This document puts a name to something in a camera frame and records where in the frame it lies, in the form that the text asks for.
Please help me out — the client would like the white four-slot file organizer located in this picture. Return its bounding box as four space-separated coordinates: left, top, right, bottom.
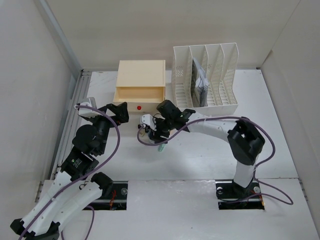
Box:
171 43 239 116

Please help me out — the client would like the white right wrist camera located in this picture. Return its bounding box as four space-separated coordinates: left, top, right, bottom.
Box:
140 114 156 131

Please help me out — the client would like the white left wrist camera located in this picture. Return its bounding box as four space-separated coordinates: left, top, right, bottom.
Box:
74 97 99 118

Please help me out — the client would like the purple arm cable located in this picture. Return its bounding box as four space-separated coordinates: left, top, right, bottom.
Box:
18 104 121 240
137 116 294 206

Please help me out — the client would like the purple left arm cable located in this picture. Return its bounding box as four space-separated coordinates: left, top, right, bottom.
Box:
18 104 121 240

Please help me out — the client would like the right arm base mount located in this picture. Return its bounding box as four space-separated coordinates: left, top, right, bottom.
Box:
215 179 265 210

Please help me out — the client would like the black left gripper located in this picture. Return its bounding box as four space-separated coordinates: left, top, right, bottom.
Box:
87 101 129 155

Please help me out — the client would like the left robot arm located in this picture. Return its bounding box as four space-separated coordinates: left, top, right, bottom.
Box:
10 98 129 240

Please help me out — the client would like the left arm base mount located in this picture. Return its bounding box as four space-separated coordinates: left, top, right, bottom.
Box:
89 180 129 211

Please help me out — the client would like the green highlighter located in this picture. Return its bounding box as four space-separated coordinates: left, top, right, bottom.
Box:
157 143 166 152

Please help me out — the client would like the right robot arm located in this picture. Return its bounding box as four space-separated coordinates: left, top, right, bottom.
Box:
140 100 265 199

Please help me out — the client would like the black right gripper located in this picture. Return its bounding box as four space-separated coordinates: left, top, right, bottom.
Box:
149 116 175 144

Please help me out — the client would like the cream drawer cabinet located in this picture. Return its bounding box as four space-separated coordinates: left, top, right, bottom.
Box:
113 60 166 113

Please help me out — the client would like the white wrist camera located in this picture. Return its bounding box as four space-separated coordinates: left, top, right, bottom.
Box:
74 97 99 118
140 114 156 131

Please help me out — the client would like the blue round tape dispenser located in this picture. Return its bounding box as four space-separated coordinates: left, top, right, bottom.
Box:
148 134 156 145

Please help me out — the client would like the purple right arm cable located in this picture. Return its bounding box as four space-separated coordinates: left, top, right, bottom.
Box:
137 116 294 206

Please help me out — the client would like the Canon guide booklet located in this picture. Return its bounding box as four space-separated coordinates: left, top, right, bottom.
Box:
190 57 210 108

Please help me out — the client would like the aluminium frame rail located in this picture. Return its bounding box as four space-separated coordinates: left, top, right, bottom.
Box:
34 0 91 180

